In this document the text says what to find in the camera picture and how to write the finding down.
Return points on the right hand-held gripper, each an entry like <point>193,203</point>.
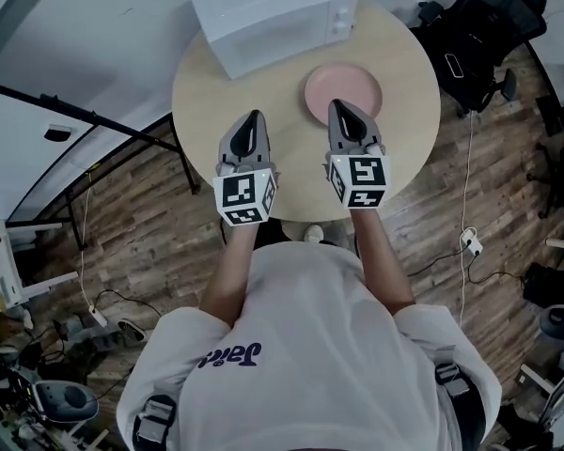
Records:
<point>366,172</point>

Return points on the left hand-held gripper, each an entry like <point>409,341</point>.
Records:
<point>239,191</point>

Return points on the pink plate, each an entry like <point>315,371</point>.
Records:
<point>343,85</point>

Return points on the person's left forearm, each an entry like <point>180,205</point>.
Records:
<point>230,275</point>

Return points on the person's right forearm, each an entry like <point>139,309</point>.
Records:
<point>380,261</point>

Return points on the person's white shoe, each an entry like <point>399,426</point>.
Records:
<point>314,233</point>

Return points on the black phone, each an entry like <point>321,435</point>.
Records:
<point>453,65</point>

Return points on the white microwave oven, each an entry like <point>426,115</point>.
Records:
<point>263,12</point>

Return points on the black office chair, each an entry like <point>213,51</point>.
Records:
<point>474,26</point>

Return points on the white power strip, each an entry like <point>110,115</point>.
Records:
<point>471,241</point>
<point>98,316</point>

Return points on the black framed white board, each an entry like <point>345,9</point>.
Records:
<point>37,139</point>

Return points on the black legged desk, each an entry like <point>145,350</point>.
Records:
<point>559,125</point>

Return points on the person's white t-shirt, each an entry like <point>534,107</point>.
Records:
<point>310,346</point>

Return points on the black sneaker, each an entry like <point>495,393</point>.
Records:
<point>131,330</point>

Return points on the black bag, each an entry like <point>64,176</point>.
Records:
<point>552,284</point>

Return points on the grey round device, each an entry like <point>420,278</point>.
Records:
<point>560,324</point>
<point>68,399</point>

